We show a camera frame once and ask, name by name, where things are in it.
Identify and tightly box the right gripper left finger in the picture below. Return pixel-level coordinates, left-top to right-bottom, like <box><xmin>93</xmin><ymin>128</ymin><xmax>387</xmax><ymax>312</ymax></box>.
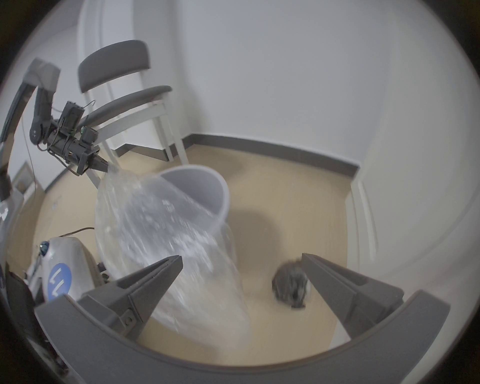
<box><xmin>77</xmin><ymin>255</ymin><xmax>184</xmax><ymax>344</ymax></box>

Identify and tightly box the white trash bin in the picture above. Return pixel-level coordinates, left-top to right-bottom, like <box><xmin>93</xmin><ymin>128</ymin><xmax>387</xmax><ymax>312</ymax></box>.
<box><xmin>157</xmin><ymin>165</ymin><xmax>230</xmax><ymax>233</ymax></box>

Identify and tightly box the clear plastic bag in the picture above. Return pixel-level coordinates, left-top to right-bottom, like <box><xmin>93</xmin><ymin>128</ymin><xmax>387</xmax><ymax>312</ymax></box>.
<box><xmin>94</xmin><ymin>165</ymin><xmax>251</xmax><ymax>338</ymax></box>

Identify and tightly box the white panelled door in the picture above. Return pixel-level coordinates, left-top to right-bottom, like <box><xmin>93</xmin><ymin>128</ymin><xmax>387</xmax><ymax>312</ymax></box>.
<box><xmin>332</xmin><ymin>22</ymin><xmax>479</xmax><ymax>349</ymax></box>

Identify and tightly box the black cable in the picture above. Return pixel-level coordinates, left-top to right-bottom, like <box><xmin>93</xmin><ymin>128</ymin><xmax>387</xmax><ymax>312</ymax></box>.
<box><xmin>60</xmin><ymin>226</ymin><xmax>95</xmax><ymax>239</ymax></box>

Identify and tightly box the grey and white chair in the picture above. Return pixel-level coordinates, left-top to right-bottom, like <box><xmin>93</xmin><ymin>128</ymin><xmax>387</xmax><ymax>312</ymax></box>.
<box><xmin>77</xmin><ymin>39</ymin><xmax>188</xmax><ymax>188</ymax></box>

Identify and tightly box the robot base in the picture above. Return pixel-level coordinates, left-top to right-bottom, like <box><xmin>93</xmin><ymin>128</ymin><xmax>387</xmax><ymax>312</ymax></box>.
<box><xmin>0</xmin><ymin>165</ymin><xmax>109</xmax><ymax>312</ymax></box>

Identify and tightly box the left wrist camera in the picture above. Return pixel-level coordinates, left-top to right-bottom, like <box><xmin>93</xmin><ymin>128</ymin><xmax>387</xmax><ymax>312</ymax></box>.
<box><xmin>60</xmin><ymin>100</ymin><xmax>97</xmax><ymax>147</ymax></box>

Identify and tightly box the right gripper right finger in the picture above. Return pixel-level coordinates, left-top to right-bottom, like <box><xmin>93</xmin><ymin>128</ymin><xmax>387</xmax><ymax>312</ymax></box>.
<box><xmin>301</xmin><ymin>253</ymin><xmax>406</xmax><ymax>342</ymax></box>

